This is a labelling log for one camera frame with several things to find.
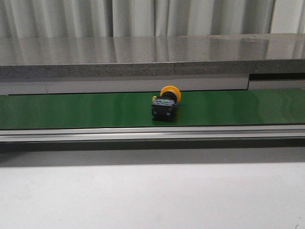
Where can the yellow mushroom push button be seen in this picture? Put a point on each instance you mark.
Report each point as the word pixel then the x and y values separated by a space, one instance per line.
pixel 164 106

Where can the green conveyor belt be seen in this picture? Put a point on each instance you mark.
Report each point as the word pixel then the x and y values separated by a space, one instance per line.
pixel 196 108

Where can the white pleated curtain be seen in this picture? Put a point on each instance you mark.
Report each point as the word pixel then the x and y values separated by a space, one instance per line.
pixel 135 18

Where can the grey conveyor rear rail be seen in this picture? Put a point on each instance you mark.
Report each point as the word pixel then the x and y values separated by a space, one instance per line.
pixel 111 84

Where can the aluminium conveyor front rail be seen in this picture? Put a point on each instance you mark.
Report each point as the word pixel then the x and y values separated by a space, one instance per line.
pixel 168 137

